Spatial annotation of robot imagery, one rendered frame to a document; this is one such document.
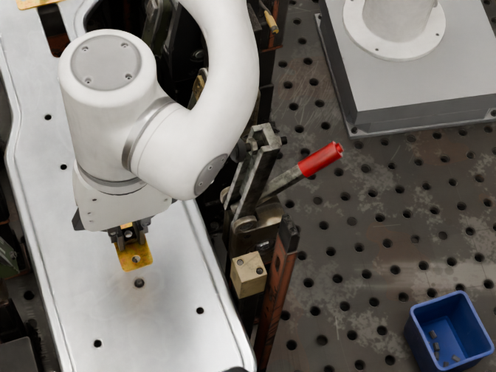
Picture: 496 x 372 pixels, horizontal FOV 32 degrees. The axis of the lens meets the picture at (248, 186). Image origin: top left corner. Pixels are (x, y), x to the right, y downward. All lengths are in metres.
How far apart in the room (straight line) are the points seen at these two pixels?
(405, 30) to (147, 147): 0.89
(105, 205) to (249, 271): 0.22
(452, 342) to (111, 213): 0.70
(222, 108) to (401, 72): 0.86
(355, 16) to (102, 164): 0.89
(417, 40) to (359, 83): 0.14
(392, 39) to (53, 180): 0.70
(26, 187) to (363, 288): 0.59
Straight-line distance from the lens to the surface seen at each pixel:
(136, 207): 0.92
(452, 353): 1.43
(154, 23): 1.23
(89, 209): 0.90
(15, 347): 1.10
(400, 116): 1.55
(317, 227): 1.47
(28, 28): 1.32
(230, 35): 0.74
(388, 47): 1.58
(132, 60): 0.74
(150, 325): 1.06
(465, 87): 1.57
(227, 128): 0.74
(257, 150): 0.94
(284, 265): 0.96
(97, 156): 0.79
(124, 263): 1.02
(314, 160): 1.02
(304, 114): 1.59
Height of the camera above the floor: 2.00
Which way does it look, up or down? 60 degrees down
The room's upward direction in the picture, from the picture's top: 7 degrees clockwise
